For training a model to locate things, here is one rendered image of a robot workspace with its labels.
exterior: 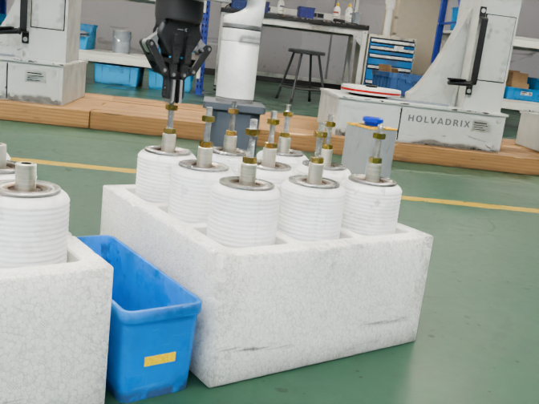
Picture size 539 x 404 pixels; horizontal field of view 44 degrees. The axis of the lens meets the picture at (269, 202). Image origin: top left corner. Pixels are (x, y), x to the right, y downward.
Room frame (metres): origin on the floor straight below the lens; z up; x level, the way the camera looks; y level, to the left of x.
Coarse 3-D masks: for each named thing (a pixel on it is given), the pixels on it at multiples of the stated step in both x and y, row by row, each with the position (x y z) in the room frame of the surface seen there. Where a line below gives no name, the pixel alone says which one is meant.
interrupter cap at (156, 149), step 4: (144, 148) 1.07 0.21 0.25; (148, 148) 1.07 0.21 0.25; (152, 148) 1.07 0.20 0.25; (156, 148) 1.08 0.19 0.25; (160, 148) 1.09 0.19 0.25; (176, 148) 1.10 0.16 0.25; (180, 148) 1.11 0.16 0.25; (152, 152) 1.05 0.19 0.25; (156, 152) 1.04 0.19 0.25; (160, 152) 1.04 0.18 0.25; (164, 152) 1.04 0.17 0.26; (168, 152) 1.05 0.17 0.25; (172, 152) 1.06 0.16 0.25; (176, 152) 1.06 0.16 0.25; (180, 152) 1.07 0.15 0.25; (184, 152) 1.07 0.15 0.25; (188, 152) 1.07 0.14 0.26
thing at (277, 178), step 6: (240, 168) 1.04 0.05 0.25; (258, 174) 1.01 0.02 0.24; (264, 174) 1.01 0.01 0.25; (270, 174) 1.01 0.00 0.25; (276, 174) 1.01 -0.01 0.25; (282, 174) 1.02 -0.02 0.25; (288, 174) 1.02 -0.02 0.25; (294, 174) 1.04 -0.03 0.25; (270, 180) 1.01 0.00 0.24; (276, 180) 1.01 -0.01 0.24; (282, 180) 1.01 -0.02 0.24; (276, 186) 1.01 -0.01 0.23
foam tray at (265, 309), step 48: (144, 240) 0.95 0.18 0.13; (192, 240) 0.84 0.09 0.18; (288, 240) 0.89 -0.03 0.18; (336, 240) 0.92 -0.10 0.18; (384, 240) 0.95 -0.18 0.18; (432, 240) 1.01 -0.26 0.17; (192, 288) 0.83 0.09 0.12; (240, 288) 0.80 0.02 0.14; (288, 288) 0.85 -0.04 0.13; (336, 288) 0.90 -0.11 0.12; (384, 288) 0.96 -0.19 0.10; (240, 336) 0.80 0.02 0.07; (288, 336) 0.85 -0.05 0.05; (336, 336) 0.91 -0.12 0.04; (384, 336) 0.97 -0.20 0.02
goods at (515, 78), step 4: (508, 72) 6.29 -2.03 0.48; (512, 72) 6.19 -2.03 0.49; (516, 72) 6.16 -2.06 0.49; (508, 76) 6.29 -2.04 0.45; (512, 76) 6.17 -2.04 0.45; (516, 76) 6.16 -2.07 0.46; (520, 76) 6.16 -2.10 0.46; (524, 76) 6.16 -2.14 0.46; (508, 80) 6.27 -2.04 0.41; (512, 80) 6.16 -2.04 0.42; (516, 80) 6.16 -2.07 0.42; (520, 80) 6.16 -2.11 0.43; (524, 80) 6.17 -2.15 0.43; (508, 84) 6.18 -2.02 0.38; (512, 84) 6.13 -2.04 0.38; (516, 84) 6.15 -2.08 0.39; (520, 84) 6.16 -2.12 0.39; (524, 84) 6.18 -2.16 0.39; (528, 84) 6.19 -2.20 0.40; (524, 88) 6.18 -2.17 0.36; (528, 88) 6.20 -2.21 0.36
